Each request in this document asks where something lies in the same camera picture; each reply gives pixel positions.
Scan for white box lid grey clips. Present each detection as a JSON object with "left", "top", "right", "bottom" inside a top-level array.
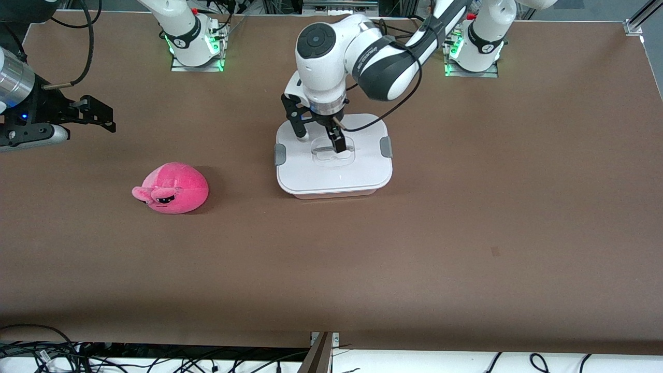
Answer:
[{"left": 273, "top": 113, "right": 393, "bottom": 195}]

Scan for pink plush toy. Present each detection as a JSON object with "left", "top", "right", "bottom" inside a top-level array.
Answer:
[{"left": 132, "top": 162, "right": 209, "bottom": 214}]

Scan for pink plastic box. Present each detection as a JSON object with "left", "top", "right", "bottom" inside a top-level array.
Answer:
[{"left": 282, "top": 186, "right": 381, "bottom": 200}]

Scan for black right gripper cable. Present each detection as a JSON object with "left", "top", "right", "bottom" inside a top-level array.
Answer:
[{"left": 41, "top": 0, "right": 103, "bottom": 90}]

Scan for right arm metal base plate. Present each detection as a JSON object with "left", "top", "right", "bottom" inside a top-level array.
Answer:
[{"left": 171, "top": 21, "right": 228, "bottom": 72}]

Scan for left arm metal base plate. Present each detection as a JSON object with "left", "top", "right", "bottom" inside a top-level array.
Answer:
[{"left": 444, "top": 49, "right": 499, "bottom": 78}]

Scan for black base cable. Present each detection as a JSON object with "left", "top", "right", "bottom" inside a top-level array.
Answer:
[{"left": 205, "top": 0, "right": 248, "bottom": 39}]

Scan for black looped cable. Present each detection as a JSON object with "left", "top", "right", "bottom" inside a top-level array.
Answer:
[{"left": 0, "top": 324, "right": 78, "bottom": 373}]

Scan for brown post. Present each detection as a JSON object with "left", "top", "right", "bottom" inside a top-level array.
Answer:
[{"left": 298, "top": 332, "right": 335, "bottom": 373}]

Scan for tangled black cables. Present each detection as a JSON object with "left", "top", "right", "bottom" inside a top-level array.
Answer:
[{"left": 0, "top": 339, "right": 311, "bottom": 373}]

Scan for aluminium frame profile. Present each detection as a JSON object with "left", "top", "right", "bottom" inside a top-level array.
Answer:
[{"left": 623, "top": 0, "right": 663, "bottom": 36}]

